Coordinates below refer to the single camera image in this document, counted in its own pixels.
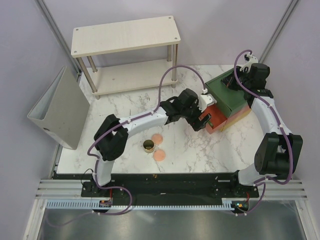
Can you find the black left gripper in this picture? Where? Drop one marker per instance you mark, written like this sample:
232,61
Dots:
195,123

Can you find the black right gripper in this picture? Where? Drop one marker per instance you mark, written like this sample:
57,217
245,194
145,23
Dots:
228,82

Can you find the coral drawer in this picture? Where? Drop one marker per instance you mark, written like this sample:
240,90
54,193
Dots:
217,118

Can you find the green drawer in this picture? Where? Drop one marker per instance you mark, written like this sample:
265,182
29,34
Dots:
219,91

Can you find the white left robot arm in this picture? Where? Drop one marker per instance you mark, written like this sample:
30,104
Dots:
111,138

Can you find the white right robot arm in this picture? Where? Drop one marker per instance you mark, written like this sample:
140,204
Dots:
278,154

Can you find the coral drawer box housing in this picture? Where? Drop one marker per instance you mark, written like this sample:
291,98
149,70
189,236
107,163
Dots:
244,108

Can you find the green drawer box housing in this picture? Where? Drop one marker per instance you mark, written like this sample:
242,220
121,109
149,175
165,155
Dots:
235,100

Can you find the yellow drawer box housing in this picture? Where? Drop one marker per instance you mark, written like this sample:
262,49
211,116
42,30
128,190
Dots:
234,119

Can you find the gold black round jar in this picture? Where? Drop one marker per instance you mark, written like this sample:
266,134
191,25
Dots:
148,146

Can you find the white wooden two-tier shelf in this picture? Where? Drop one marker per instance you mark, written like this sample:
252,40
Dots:
117,37

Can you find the grey file holder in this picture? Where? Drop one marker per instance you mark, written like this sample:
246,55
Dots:
62,110

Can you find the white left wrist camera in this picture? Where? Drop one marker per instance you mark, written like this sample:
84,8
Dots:
205,100

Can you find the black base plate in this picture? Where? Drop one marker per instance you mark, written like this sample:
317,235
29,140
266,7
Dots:
171,189

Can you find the right blue cable duct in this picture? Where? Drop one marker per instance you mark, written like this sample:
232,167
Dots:
246,204

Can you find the blue cable duct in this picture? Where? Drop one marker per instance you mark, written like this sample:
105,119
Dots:
86,204
246,204

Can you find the aluminium frame rail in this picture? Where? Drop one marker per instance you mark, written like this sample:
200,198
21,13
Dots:
71,189

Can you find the left blue cable duct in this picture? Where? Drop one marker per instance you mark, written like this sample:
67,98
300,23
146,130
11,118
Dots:
86,204

